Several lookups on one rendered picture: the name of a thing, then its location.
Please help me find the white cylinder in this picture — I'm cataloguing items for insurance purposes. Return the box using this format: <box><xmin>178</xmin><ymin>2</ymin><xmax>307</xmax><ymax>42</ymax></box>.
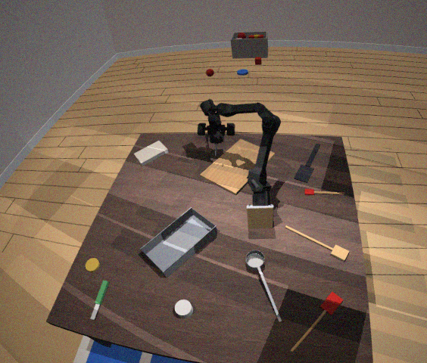
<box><xmin>175</xmin><ymin>300</ymin><xmax>193</xmax><ymax>318</ymax></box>

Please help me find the wooden spatula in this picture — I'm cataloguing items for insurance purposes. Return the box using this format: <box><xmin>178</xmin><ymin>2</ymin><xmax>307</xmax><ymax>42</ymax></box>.
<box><xmin>285</xmin><ymin>226</ymin><xmax>349</xmax><ymax>262</ymax></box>

